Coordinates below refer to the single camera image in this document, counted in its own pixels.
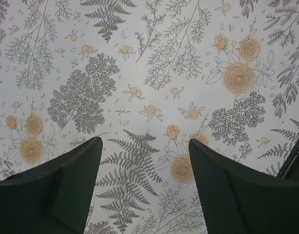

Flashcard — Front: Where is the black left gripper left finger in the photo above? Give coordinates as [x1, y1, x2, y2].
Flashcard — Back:
[0, 136, 103, 234]

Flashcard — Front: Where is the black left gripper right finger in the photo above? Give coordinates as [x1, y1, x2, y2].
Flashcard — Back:
[189, 139, 299, 234]

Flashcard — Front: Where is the floral patterned table mat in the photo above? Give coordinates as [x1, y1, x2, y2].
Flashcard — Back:
[0, 0, 299, 234]

